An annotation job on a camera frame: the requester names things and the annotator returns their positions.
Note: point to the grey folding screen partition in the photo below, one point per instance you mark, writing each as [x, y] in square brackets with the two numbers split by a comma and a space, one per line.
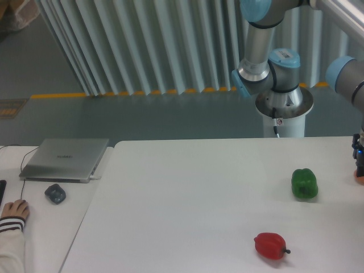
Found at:
[148, 47]

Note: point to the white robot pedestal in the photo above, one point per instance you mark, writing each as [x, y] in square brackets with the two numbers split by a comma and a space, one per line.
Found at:
[286, 128]

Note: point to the dark grey small device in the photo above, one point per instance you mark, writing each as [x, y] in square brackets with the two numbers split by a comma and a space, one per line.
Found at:
[55, 194]

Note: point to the black keyboard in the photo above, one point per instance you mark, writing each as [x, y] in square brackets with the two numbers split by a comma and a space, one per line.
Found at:
[3, 184]

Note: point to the person's hand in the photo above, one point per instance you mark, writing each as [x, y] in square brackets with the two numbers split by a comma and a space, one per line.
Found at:
[11, 210]

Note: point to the triangular orange bread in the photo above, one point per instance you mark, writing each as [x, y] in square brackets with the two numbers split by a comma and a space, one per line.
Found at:
[359, 180]

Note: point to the red bell pepper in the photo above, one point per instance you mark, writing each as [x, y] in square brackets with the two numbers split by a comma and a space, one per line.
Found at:
[271, 246]

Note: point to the silver closed laptop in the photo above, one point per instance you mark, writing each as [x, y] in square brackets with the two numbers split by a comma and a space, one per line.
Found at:
[65, 160]

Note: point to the white striped sleeve forearm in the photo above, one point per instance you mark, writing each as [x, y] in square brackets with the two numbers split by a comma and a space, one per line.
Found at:
[12, 244]

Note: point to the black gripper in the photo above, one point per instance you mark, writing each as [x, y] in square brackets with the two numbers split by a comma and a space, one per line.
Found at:
[358, 154]

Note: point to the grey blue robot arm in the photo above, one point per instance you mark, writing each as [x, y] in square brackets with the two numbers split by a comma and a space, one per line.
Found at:
[273, 74]

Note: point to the green bell pepper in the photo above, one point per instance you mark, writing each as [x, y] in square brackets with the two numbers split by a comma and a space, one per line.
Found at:
[304, 184]

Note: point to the aluminium frame beam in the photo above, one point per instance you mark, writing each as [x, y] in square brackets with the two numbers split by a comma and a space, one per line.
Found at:
[348, 15]

